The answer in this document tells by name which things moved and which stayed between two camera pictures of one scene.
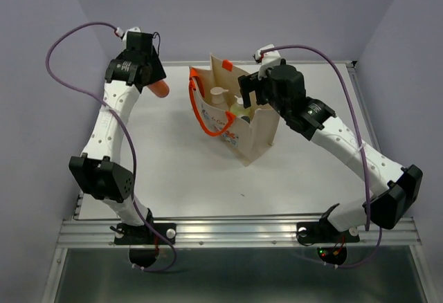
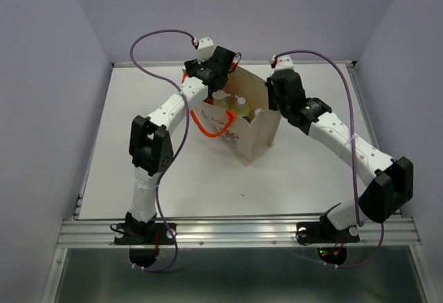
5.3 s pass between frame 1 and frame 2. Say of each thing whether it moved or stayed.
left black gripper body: moved
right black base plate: stayed
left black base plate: stayed
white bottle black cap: stayed
